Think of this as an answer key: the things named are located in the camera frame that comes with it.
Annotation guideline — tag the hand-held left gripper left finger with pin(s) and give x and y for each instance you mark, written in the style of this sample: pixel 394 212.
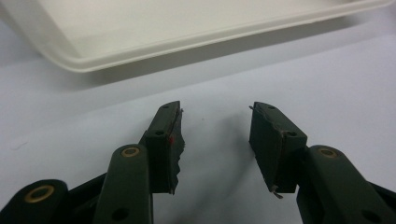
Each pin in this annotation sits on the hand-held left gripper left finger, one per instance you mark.
pixel 127 186

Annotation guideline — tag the white plastic tray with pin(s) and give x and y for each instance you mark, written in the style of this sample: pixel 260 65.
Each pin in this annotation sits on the white plastic tray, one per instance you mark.
pixel 174 28

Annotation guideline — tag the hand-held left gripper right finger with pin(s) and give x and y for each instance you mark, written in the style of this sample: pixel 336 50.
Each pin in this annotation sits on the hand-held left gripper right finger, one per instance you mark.
pixel 330 186

